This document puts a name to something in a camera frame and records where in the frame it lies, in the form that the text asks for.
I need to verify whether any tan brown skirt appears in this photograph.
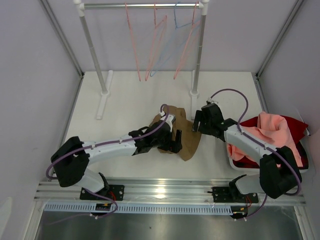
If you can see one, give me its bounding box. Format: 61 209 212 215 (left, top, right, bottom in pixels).
157 104 202 161

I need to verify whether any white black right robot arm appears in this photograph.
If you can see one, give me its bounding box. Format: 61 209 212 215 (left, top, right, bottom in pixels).
192 103 302 202

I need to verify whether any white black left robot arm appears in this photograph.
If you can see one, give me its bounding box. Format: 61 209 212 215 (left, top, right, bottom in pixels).
51 123 183 200

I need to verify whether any pink garment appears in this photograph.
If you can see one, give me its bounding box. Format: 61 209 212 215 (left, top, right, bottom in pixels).
240 111 308 168

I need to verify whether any silver white clothes rack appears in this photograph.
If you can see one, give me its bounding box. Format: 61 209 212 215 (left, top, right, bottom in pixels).
72 0 210 121

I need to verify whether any red garment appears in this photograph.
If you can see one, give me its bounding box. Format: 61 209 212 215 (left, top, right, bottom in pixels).
234 115 309 169

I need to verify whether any white laundry basket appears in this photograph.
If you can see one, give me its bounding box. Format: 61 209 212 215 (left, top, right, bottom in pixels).
224 109 311 174

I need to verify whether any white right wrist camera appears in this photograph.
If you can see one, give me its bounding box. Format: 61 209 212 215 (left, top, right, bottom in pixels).
206 97 219 105

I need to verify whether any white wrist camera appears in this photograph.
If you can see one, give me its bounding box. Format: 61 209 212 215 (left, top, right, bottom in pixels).
206 97 219 105
159 111 176 132

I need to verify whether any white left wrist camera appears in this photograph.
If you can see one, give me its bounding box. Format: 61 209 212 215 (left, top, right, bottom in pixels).
159 111 176 132

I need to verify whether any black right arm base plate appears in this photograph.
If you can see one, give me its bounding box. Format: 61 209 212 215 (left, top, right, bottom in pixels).
207 186 259 204

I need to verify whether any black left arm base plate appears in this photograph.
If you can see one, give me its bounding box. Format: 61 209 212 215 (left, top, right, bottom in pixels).
79 184 125 201

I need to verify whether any blue wire hanger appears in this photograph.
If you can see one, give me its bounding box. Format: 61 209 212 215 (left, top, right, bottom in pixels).
150 5 193 77

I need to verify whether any pink wire hanger rightmost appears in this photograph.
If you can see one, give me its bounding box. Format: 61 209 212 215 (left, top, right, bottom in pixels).
173 1 200 80

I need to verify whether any pink wire hanger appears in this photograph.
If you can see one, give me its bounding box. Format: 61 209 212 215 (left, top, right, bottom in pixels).
144 3 167 81
173 1 200 80
124 2 141 82

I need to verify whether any pink wire hanger leftmost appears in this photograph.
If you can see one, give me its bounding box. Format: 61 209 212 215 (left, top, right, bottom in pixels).
124 2 141 82

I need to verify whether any grey slotted cable duct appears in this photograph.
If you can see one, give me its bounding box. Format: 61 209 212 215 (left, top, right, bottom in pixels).
44 202 233 216

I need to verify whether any aluminium mounting rail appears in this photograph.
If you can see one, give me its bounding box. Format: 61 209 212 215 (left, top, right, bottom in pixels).
33 177 307 206

